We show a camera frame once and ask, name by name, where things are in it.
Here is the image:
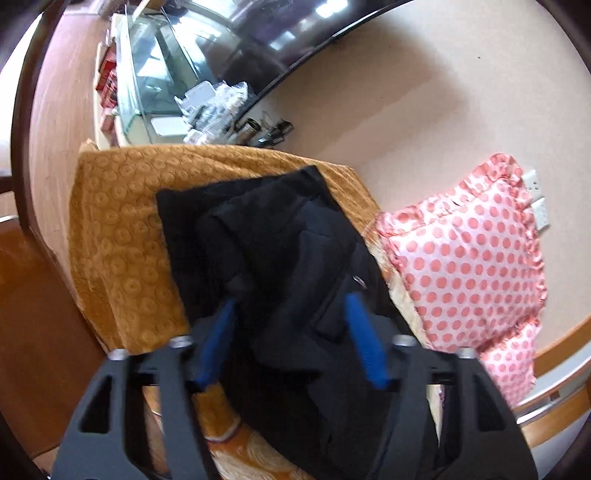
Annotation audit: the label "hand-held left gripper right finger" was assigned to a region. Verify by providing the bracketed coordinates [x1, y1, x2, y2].
[345, 292, 540, 480]

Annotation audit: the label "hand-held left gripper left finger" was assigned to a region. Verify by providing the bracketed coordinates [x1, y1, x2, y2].
[50, 298, 238, 480]

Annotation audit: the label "black pants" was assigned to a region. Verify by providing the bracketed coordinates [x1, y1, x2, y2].
[156, 165, 439, 480]

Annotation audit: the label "large pink polka dot pillow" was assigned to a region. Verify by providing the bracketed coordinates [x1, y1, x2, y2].
[374, 153, 549, 356]

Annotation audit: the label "small pink polka dot pillow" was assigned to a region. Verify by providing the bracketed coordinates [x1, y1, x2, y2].
[478, 318, 541, 404]

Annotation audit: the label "orange patterned blanket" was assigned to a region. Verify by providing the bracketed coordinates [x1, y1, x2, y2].
[68, 141, 444, 480]

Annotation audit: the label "wooden headboard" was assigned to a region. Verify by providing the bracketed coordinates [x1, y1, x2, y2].
[515, 318, 591, 448]

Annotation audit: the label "white tray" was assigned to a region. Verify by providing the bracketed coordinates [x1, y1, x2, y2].
[150, 116, 190, 139]

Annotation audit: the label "white plastic box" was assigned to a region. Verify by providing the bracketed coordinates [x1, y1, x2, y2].
[185, 82, 218, 109]

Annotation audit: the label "glass cabinet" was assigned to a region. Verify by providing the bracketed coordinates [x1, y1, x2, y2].
[113, 13, 218, 148]

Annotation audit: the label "stack of red boxes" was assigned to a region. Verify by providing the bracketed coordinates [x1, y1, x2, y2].
[95, 46, 118, 134]

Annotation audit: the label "black television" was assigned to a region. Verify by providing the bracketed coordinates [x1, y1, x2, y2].
[198, 0, 416, 134]

